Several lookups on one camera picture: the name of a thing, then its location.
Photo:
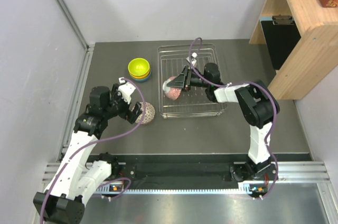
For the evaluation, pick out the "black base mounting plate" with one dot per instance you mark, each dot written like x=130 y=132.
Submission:
x=194 y=175

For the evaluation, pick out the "black clipboard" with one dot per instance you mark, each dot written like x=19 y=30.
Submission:
x=281 y=36

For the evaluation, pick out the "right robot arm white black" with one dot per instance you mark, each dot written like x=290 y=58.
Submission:
x=257 y=104

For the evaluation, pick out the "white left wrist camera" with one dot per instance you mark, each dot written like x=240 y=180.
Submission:
x=126 y=89

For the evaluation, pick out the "black white patterned bowl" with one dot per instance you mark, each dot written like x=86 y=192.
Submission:
x=171 y=92

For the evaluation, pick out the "aluminium frame rail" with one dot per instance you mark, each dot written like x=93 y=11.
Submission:
x=288 y=172

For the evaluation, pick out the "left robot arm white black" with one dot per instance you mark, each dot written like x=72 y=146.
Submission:
x=76 y=150

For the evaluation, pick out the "yellow-green bowl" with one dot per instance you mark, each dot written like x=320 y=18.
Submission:
x=138 y=62

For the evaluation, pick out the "metal wire dish rack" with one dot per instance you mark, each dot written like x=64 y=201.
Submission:
x=194 y=103

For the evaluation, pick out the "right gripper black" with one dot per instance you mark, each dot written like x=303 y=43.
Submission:
x=182 y=81

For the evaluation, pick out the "brown lattice patterned bowl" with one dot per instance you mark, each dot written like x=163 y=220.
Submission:
x=148 y=111

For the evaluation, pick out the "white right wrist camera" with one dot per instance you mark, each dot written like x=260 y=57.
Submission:
x=192 y=59

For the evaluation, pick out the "wooden shelf unit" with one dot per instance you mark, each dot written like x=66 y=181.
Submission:
x=315 y=54

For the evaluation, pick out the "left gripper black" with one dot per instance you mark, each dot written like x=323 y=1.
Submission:
x=136 y=111

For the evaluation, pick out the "orange bowl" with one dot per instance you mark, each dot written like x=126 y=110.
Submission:
x=139 y=72

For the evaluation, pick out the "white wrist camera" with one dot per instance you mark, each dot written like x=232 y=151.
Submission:
x=192 y=59
x=126 y=89

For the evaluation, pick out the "blue bowl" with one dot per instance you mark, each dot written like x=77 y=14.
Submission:
x=142 y=79

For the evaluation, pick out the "aluminium corner post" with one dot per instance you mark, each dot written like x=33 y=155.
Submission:
x=71 y=21

